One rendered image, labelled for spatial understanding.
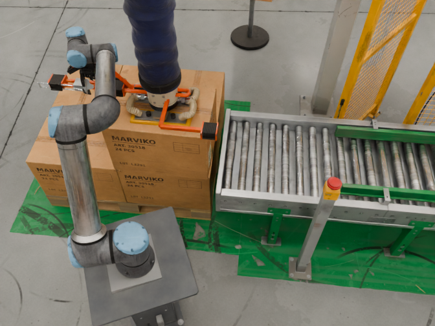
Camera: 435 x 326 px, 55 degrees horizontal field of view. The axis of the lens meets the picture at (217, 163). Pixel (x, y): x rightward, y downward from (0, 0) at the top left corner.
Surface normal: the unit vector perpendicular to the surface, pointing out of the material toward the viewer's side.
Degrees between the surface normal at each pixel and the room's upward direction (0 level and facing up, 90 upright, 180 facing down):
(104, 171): 90
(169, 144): 90
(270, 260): 0
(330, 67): 90
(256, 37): 0
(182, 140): 90
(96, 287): 0
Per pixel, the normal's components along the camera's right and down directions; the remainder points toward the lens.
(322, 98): -0.11, 0.80
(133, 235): 0.17, -0.59
